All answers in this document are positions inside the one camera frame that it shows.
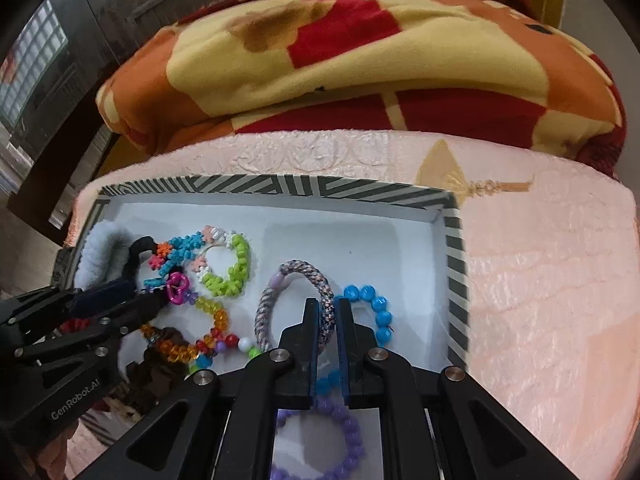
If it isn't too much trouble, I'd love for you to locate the glass block window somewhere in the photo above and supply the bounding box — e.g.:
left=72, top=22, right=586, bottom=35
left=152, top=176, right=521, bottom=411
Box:
left=0, top=0, right=71, bottom=126

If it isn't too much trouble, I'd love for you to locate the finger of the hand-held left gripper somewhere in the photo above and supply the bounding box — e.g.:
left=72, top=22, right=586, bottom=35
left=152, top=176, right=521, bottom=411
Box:
left=0, top=282, right=138, bottom=346
left=15, top=292, right=168, bottom=376

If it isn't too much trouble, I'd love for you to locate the light blue fluffy towel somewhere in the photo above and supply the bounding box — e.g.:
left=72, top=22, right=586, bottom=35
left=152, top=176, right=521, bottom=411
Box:
left=75, top=223, right=133, bottom=286

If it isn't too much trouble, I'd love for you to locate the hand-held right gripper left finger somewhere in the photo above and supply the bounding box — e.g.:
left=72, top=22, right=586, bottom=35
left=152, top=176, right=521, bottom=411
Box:
left=112, top=297, right=321, bottom=480

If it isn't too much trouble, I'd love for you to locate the black hair tie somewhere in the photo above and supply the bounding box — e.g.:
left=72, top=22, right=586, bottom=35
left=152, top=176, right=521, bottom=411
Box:
left=120, top=235, right=162, bottom=291

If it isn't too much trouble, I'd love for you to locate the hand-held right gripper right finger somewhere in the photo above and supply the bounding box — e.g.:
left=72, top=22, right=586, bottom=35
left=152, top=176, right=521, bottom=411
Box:
left=335, top=296, right=583, bottom=480

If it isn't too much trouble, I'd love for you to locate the blue bead bracelet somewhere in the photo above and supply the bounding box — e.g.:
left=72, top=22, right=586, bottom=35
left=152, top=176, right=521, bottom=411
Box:
left=315, top=284, right=394, bottom=396

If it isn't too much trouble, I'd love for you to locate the pink fringed table cloth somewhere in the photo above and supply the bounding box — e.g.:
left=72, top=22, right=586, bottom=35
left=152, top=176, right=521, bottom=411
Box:
left=65, top=129, right=640, bottom=480

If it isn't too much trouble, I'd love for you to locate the braided grey pink hair tie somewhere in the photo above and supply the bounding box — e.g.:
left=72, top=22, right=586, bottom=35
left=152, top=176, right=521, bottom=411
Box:
left=255, top=260, right=335, bottom=353

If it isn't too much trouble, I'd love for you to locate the orange yellow red blanket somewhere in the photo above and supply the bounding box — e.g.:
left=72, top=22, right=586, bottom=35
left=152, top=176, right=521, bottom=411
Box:
left=95, top=0, right=628, bottom=181

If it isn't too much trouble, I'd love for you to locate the dark wooden chair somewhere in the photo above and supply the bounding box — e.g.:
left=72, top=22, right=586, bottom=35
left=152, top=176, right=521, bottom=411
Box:
left=7, top=125, right=131, bottom=241

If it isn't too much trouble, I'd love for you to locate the pink heart charm bracelet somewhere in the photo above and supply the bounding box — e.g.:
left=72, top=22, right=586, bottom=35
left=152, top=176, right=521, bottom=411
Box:
left=140, top=272, right=196, bottom=307

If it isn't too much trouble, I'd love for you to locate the leopard print bow scrunchie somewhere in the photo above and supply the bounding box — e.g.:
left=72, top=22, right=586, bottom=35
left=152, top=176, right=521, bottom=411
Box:
left=107, top=327, right=201, bottom=418

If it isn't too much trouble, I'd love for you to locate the purple bead bracelet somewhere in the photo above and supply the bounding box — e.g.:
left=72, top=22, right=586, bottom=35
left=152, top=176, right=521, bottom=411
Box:
left=270, top=395, right=363, bottom=480

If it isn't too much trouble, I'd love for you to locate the multicolour pixel bead bracelet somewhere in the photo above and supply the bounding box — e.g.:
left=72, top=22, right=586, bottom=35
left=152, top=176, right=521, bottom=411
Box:
left=147, top=226, right=251, bottom=297

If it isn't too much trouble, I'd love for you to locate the striped cardboard box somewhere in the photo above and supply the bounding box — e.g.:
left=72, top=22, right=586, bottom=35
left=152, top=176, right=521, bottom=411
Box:
left=60, top=174, right=471, bottom=480

